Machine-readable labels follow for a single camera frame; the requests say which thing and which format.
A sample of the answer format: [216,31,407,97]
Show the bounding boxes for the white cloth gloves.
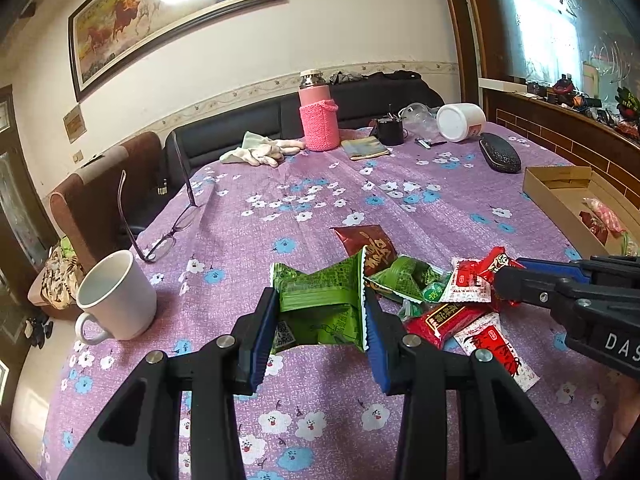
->
[219,131,306,168]

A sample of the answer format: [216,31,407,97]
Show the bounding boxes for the black glasses case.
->
[478,132,522,174]

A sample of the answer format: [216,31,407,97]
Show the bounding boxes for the red white jerky sachet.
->
[454,312,539,392]

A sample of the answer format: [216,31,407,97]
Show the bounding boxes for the white ceramic mug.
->
[75,250,157,346]

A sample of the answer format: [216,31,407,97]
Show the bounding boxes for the small green snack packet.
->
[368,255,451,304]

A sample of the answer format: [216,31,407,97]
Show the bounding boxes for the dark red snack packet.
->
[333,224,398,276]
[579,210,608,245]

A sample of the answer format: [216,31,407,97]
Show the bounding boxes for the brown wooden cabinet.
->
[447,0,639,204]

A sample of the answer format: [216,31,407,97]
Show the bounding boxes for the small black cup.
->
[372,115,405,146]

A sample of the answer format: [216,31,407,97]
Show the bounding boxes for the black sofa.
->
[160,70,445,194]

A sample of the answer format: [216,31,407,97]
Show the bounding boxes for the pink knitted thermos bottle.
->
[298,70,341,152]

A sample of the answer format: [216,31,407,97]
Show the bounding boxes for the brown chair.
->
[49,132,162,271]

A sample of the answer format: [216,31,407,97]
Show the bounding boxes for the framed horse painting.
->
[68,0,279,102]

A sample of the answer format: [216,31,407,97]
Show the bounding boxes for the purple floral tablecloth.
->
[39,121,640,480]

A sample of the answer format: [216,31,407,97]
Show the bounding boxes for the clear glass jar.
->
[398,103,442,142]

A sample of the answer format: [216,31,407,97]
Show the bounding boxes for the white plastic jar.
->
[436,103,486,143]

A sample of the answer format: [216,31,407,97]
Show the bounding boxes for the large green snack packet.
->
[270,248,368,353]

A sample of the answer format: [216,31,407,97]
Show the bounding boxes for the folded notebook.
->
[341,136,390,160]

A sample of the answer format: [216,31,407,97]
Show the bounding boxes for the cardboard tray box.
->
[523,166,639,259]

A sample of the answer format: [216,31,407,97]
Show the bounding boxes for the pink marshmallow packet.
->
[582,197,625,237]

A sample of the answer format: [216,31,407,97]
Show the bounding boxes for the eyeglasses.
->
[116,132,200,264]

